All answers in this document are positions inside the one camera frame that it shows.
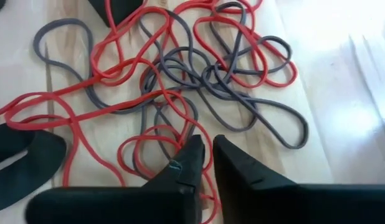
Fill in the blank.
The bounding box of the thin grey rubber band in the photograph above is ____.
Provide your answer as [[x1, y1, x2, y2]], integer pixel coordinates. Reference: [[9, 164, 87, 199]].
[[201, 65, 310, 149], [32, 17, 143, 114], [138, 9, 218, 94], [131, 93, 199, 181], [209, 1, 293, 75]]

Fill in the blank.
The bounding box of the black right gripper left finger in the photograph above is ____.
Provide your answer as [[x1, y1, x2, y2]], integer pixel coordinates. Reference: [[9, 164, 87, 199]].
[[25, 134, 206, 224]]

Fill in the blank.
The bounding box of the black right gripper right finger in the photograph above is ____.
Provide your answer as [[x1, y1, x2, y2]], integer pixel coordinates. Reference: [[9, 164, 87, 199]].
[[212, 134, 385, 224]]

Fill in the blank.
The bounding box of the pile of dark rubber bands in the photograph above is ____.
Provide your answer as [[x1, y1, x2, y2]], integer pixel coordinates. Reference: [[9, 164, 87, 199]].
[[116, 124, 221, 224]]

